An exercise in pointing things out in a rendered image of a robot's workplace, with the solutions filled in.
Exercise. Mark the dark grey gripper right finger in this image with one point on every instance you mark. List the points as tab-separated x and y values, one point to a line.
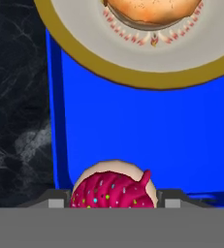
173	198

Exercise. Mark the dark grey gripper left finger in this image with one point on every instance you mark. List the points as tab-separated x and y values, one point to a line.
56	199

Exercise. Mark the pink frosted cupcake with sprinkles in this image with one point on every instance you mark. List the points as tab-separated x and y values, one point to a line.
113	190

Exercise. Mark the blue tray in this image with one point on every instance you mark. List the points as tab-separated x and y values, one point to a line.
139	135

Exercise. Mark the white bowl with gold rim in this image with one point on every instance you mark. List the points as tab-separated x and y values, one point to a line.
84	42

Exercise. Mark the orange glazed donut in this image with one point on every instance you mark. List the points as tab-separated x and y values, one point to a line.
152	9

